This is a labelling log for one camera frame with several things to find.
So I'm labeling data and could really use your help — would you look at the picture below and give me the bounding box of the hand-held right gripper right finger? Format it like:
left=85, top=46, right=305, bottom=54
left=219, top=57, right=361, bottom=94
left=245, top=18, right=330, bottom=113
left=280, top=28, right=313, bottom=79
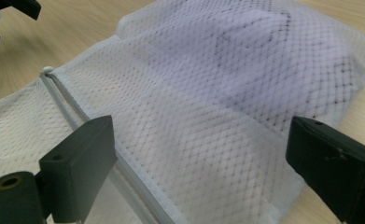
left=285, top=116, right=365, bottom=224

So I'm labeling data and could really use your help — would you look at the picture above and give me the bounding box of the white mesh laundry bag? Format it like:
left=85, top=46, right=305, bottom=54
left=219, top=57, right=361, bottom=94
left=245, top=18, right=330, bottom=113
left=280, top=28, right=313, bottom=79
left=0, top=0, right=365, bottom=224

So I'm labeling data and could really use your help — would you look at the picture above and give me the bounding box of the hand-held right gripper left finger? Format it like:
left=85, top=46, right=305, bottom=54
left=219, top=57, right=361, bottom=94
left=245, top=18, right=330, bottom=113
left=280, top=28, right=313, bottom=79
left=38, top=114, right=119, bottom=224

